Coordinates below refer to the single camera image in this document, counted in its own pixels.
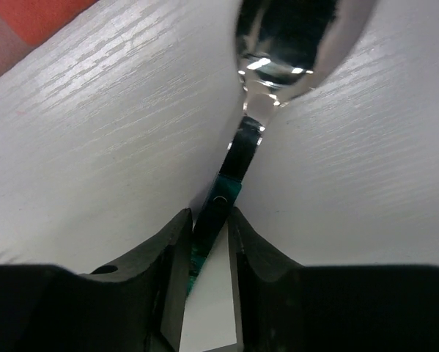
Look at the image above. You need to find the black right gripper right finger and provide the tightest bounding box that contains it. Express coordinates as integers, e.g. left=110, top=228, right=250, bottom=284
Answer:
left=228, top=209, right=439, bottom=351

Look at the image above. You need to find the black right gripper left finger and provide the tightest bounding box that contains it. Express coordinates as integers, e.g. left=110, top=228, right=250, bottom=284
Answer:
left=0, top=209, right=192, bottom=351

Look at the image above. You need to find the spoon with green handle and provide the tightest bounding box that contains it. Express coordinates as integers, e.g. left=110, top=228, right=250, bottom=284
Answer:
left=188, top=0, right=377, bottom=290

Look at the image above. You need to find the checkered orange blue cloth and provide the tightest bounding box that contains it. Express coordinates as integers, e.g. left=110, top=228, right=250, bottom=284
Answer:
left=0, top=0, right=95, bottom=76

